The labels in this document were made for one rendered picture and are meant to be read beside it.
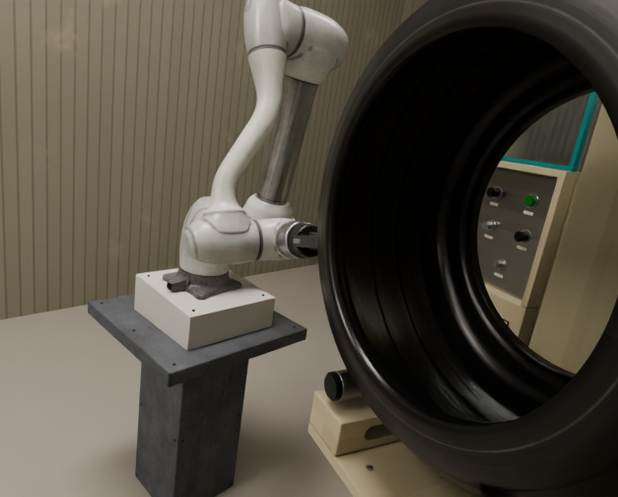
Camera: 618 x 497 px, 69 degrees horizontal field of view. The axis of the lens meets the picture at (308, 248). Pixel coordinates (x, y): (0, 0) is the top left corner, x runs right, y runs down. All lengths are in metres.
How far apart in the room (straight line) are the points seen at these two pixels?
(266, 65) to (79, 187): 1.95
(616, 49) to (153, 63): 2.84
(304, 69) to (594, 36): 0.98
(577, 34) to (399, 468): 0.61
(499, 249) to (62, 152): 2.32
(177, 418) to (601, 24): 1.37
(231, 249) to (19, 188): 1.97
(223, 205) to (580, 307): 0.73
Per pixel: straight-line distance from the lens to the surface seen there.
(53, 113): 2.87
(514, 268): 1.42
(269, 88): 1.19
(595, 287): 0.84
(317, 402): 0.77
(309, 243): 0.91
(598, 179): 0.84
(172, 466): 1.61
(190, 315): 1.26
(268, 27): 1.23
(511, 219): 1.43
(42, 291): 3.07
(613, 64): 0.42
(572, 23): 0.45
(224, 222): 1.03
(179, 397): 1.45
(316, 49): 1.31
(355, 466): 0.75
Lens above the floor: 1.28
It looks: 15 degrees down
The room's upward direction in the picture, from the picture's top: 9 degrees clockwise
